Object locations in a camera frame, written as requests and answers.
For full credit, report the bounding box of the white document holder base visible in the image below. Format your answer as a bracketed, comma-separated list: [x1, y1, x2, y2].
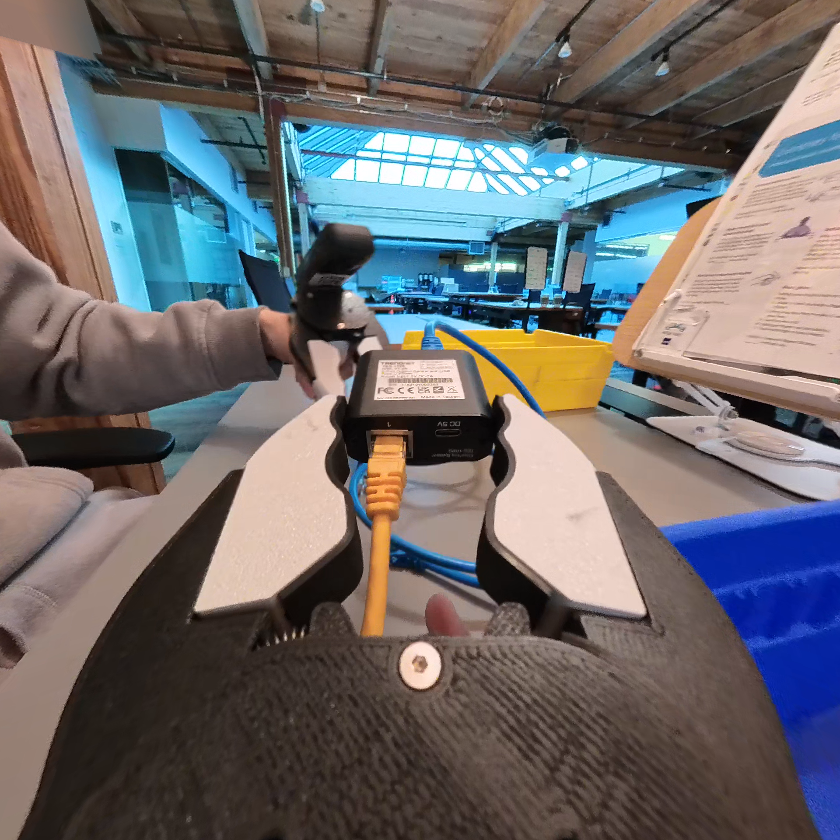
[646, 379, 840, 501]

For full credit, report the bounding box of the black chair armrest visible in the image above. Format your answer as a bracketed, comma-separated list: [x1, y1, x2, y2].
[13, 428, 175, 471]

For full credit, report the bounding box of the wooden door frame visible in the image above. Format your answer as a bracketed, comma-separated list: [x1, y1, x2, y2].
[0, 36, 166, 494]

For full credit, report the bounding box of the blue plastic bin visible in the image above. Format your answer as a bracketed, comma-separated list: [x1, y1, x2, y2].
[659, 502, 840, 840]

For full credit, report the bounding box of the ceiling projector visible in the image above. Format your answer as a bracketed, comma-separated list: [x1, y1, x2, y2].
[530, 126, 580, 160]

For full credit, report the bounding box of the black ethernet splitter box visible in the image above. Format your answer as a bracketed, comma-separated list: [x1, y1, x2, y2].
[341, 350, 496, 466]

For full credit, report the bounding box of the row of background tables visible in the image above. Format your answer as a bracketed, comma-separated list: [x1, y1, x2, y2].
[367, 287, 634, 337]

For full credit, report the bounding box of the printed instruction sheet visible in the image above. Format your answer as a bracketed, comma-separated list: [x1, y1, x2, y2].
[646, 29, 840, 382]

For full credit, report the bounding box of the wooden document holder board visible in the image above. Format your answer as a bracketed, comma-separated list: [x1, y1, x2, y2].
[612, 26, 840, 421]

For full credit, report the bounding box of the yellow ethernet cable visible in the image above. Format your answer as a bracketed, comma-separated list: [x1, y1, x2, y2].
[360, 430, 411, 637]

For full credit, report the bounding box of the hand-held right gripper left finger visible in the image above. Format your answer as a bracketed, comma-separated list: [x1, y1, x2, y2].
[195, 395, 364, 619]

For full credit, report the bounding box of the yellow plastic bin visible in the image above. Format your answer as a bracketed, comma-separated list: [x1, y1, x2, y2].
[402, 328, 540, 354]
[453, 330, 615, 413]

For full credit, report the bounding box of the person's right hand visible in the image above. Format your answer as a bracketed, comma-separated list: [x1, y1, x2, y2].
[425, 595, 471, 637]

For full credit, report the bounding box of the grey desk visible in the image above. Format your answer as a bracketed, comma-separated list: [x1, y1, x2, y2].
[0, 314, 840, 840]

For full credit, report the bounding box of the black office chair back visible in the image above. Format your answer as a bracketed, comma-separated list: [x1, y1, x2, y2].
[238, 249, 294, 313]

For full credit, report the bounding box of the person's left hand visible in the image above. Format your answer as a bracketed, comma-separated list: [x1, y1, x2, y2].
[259, 308, 316, 399]

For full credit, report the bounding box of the person's left forearm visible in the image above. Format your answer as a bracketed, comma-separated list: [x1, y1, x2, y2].
[0, 223, 283, 422]

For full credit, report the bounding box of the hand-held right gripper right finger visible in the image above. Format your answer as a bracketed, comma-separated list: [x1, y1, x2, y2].
[476, 395, 648, 618]

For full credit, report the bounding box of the blue ethernet cable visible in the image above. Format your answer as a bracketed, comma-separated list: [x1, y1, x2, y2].
[348, 320, 547, 588]

